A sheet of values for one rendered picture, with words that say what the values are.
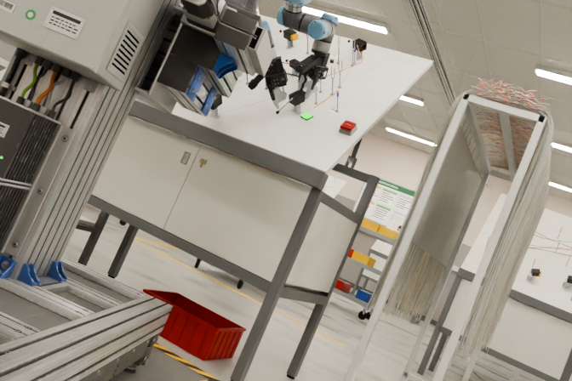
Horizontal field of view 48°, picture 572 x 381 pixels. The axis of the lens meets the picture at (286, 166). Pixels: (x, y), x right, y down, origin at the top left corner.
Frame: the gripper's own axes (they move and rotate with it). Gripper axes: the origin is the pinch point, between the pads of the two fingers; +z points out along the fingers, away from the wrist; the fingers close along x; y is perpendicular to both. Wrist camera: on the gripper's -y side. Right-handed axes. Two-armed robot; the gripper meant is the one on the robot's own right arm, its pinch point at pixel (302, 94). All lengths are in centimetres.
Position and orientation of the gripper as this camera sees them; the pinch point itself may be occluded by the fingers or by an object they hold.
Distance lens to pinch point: 277.5
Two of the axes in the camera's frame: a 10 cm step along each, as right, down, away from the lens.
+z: -2.8, 8.9, 3.4
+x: -6.8, -4.4, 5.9
